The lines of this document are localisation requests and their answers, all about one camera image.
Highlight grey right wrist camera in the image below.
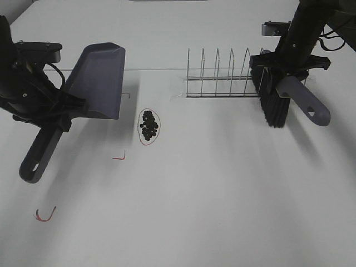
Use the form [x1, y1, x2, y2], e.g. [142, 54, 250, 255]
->
[261, 21, 291, 36]

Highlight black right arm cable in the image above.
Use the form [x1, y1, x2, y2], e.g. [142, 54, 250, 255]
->
[317, 8, 356, 52]

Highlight grey plastic dustpan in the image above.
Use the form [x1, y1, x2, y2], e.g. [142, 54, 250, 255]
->
[19, 42, 126, 184]

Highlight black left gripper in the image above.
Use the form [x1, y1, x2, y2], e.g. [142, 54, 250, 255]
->
[1, 15, 87, 132]

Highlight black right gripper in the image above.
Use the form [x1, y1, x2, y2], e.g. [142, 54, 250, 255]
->
[249, 1, 334, 73]

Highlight pile of dark coffee beans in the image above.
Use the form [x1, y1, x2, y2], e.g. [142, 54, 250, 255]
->
[139, 110, 159, 141]

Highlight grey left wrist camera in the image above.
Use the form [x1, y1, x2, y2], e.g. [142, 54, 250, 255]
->
[15, 40, 62, 63]

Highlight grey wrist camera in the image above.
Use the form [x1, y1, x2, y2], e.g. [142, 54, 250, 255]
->
[261, 21, 291, 36]
[15, 40, 62, 63]

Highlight chrome wire dish rack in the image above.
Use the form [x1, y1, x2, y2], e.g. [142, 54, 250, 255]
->
[181, 48, 272, 98]

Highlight grey hand brush black bristles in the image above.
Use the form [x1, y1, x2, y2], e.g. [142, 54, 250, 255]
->
[258, 50, 331, 128]

